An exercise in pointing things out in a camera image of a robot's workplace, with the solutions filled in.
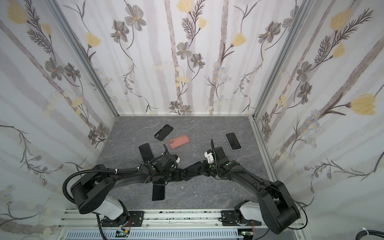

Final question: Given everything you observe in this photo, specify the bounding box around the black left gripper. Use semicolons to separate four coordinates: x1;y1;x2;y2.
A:
161;168;190;182

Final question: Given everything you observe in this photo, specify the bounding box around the large black phone case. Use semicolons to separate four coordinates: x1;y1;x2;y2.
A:
181;162;202;181

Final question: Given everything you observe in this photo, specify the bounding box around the purple-edged phone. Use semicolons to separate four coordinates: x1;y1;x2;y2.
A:
226;133;242;151
152;180;166;202

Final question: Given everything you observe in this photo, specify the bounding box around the pink phone case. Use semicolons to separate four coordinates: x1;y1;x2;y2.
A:
169;135;190;149

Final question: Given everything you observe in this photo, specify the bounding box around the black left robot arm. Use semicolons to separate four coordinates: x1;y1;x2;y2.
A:
62;154;187;220

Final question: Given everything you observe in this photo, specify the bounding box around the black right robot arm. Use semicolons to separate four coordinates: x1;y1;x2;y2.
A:
197;147;301;234

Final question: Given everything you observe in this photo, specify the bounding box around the blue-edged phone far left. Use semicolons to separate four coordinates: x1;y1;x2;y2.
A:
139;143;155;163

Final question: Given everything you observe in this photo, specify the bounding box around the small black phone case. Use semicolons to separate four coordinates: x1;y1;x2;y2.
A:
154;124;174;141

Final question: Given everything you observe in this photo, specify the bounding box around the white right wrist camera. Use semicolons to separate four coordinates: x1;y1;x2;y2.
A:
204;150;215;164

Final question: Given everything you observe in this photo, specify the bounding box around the white slotted cable duct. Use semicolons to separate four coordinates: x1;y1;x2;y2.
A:
62;229;244;240

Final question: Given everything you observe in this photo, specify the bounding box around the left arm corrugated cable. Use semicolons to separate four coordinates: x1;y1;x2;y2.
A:
62;168;142;205

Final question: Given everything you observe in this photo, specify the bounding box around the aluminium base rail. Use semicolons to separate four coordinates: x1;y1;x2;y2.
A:
53;209;309;240

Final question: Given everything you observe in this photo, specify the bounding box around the black cable bottom right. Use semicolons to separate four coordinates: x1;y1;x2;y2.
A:
355;227;384;240

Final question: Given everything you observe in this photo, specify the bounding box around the right corner aluminium post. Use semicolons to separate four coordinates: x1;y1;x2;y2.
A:
252;1;314;119

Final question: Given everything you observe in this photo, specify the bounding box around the corner aluminium post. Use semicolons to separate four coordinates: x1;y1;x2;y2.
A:
252;1;314;119
45;0;119;118

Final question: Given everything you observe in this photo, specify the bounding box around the left corner aluminium post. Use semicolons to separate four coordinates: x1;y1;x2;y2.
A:
45;0;119;118

